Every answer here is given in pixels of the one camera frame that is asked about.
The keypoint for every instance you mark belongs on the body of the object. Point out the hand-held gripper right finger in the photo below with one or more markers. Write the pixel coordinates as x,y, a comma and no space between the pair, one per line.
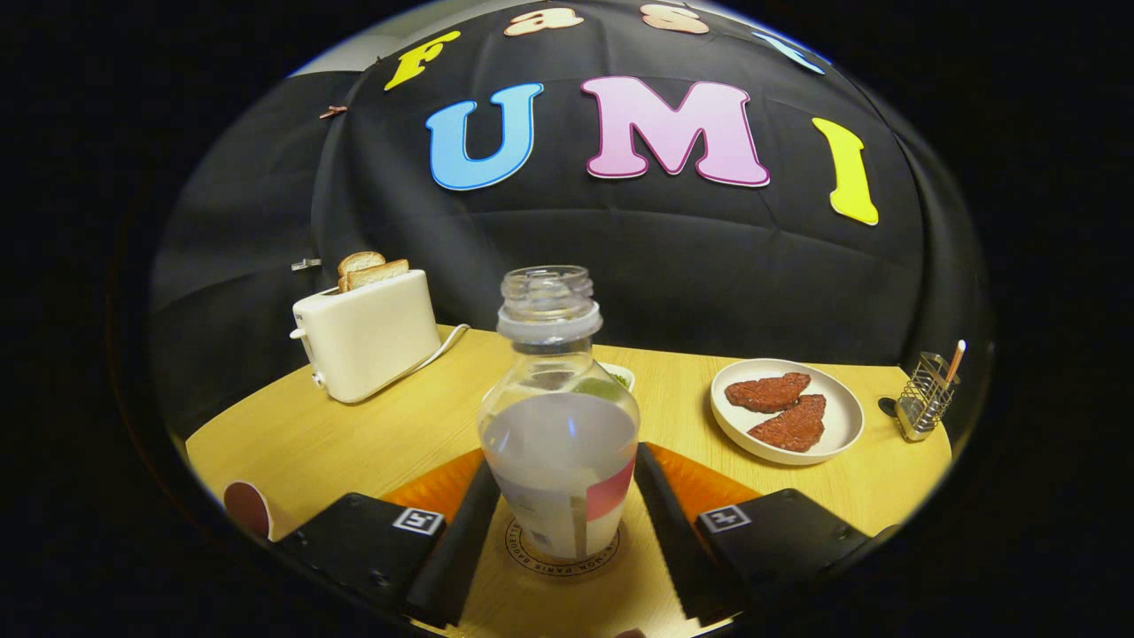
669,540

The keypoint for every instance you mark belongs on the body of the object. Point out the white round plate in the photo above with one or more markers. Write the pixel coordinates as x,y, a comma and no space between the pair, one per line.
842,416

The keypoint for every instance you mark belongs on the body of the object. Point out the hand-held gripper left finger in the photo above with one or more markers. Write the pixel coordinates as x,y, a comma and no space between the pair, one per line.
461,549

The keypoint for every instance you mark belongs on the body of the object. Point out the toast slice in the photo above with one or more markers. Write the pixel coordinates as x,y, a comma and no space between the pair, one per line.
381,273
359,261

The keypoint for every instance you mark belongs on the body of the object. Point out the black backdrop cloth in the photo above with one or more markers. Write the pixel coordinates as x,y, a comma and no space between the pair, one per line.
664,257

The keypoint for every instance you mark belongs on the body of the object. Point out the clear plastic juice bottle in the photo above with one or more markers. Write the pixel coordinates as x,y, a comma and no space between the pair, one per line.
558,452

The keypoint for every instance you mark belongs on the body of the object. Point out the cream toaster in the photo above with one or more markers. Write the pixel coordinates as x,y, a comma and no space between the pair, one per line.
368,341

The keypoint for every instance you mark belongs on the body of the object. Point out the wooden table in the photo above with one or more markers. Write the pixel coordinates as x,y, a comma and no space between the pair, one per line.
425,425

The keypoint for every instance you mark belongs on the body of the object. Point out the wooden stick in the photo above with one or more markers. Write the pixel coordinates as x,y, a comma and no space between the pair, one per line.
956,359

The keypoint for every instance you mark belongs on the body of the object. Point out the white divided spice dish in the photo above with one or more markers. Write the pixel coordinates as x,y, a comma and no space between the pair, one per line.
623,374

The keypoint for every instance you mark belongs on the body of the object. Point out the round wooden coaster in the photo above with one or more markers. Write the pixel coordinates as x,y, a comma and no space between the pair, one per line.
567,567

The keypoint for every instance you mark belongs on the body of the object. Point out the copper clip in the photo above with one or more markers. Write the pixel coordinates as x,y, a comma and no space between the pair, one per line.
334,112

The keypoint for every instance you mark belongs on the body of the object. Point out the brown meat patty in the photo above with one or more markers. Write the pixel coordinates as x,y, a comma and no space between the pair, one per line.
766,392
790,425

